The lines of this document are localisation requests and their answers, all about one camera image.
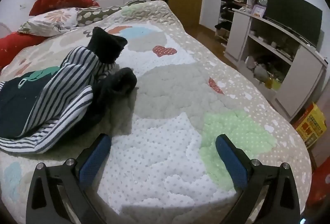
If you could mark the heart patterned quilt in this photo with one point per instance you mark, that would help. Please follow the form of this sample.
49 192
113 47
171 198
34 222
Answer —
167 100

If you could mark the navy striped pants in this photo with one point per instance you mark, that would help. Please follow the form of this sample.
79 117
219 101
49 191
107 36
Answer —
64 84

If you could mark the red pillow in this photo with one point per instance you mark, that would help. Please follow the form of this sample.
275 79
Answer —
15 46
61 1

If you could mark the purple picture frame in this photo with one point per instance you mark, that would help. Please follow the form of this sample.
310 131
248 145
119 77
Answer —
257 10

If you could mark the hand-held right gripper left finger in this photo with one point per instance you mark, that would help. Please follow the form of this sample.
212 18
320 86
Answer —
94 157

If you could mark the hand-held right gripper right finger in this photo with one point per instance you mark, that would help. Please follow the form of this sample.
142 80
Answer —
232 162

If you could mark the floral pillow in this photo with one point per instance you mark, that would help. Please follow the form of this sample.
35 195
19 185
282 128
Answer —
51 19

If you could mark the white television cabinet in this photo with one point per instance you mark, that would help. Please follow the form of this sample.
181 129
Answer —
304 79

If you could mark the red plastic stool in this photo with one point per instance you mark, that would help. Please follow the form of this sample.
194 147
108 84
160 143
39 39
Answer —
319 185

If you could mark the brown dotted pillow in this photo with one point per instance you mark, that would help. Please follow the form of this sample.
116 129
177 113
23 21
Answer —
103 13

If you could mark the shoe rack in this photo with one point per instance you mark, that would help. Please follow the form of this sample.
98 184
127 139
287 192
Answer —
228 12

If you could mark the yellow cardboard box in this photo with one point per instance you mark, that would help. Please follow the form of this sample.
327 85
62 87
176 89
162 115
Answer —
310 126

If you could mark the black television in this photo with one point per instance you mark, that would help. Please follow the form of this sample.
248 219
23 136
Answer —
294 16

